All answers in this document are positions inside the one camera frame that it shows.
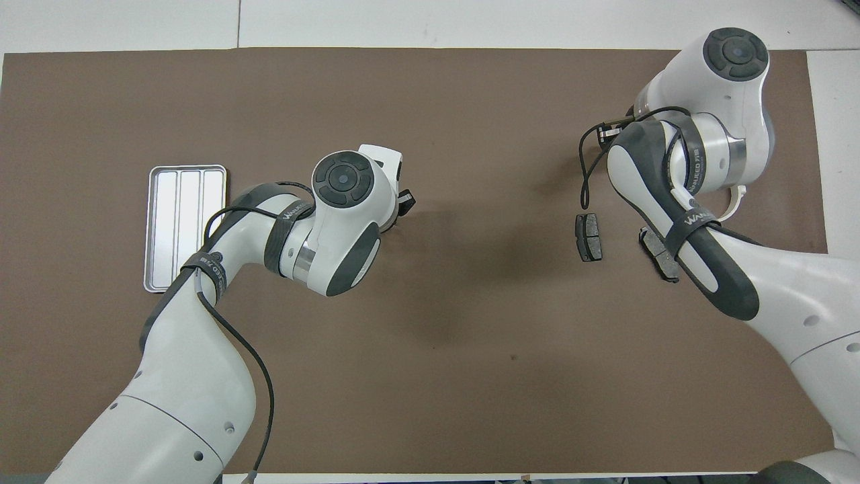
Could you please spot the silver metal tray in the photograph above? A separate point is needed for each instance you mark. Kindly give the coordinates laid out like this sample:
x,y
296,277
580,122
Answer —
x,y
168,222

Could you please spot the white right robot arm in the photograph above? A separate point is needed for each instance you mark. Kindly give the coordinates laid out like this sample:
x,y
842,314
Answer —
x,y
793,282

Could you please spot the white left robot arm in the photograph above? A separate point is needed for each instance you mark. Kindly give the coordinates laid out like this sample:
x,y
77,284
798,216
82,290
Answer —
x,y
188,390

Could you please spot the white curved plastic bracket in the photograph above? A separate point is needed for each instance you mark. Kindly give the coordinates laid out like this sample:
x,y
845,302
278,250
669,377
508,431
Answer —
x,y
738,201

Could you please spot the dark rectangular brake pad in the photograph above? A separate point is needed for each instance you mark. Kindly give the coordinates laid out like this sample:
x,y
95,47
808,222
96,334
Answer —
x,y
589,236

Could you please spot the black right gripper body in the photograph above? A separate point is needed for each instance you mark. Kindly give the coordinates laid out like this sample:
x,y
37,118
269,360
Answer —
x,y
613,129

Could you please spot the brown table mat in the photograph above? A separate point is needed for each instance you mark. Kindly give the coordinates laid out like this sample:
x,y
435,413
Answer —
x,y
470,349

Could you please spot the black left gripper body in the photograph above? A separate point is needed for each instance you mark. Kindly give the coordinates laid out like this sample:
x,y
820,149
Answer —
x,y
406,203

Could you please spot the grey angled brake pad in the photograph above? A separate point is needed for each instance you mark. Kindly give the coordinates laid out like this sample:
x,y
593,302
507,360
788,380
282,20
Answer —
x,y
653,250

